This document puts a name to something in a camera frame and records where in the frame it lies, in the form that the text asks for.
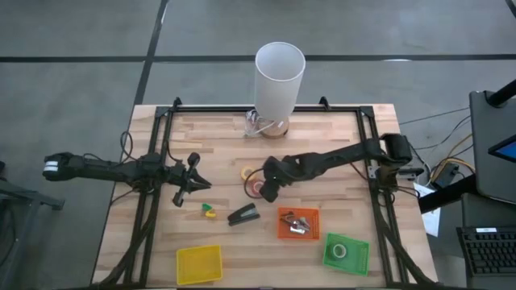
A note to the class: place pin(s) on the clear plastic wrapper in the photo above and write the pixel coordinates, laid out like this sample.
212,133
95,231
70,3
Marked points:
252,123

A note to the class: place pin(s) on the red tape roll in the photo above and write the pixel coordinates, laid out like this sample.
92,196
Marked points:
255,186

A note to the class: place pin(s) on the dark staple remover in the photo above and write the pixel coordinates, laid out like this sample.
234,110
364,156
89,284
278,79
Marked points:
287,218

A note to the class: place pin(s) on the black stapler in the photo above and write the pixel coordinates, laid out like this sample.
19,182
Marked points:
243,214

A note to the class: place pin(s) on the green staple remover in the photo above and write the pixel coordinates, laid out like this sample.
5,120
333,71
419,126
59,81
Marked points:
206,206

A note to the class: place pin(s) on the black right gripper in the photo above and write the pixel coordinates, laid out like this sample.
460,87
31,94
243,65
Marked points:
278,173

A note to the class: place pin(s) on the yellow tape roll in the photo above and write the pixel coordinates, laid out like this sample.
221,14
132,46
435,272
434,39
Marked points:
242,173

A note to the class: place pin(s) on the black keyboard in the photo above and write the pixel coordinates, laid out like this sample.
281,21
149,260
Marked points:
489,251

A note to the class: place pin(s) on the yellow green small toy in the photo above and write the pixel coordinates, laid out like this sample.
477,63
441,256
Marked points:
210,214

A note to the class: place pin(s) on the light blue staple remover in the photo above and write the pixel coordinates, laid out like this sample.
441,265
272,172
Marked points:
297,230

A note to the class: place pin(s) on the orange plastic basket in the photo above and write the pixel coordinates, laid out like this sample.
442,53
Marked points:
312,231

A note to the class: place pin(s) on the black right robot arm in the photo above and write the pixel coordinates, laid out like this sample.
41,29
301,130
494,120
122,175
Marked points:
346,155

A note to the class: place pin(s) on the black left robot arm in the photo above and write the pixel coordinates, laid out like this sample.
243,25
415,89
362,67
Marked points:
105,169

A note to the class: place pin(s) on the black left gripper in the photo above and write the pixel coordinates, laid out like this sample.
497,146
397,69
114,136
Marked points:
183,177

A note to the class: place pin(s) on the yellow plastic basket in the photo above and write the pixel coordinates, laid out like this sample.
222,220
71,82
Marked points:
199,265

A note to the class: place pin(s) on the white tape roll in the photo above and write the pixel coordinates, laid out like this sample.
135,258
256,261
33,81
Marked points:
334,251

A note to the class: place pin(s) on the white shade table lamp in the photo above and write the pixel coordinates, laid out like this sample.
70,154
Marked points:
278,84

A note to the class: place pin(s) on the grey metal stand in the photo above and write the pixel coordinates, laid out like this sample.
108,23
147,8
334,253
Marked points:
24,197

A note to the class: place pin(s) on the black power box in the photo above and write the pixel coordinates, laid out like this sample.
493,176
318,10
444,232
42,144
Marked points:
445,175

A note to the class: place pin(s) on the green plastic basket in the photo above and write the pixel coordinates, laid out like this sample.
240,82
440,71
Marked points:
359,258

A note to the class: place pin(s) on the white paper sheet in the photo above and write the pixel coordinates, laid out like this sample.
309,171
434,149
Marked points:
432,219

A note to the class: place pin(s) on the grey computer stand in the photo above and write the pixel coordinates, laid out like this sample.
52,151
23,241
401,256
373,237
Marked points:
489,153

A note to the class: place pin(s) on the black aluminium table frame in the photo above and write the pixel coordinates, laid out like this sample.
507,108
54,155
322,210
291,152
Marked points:
159,129

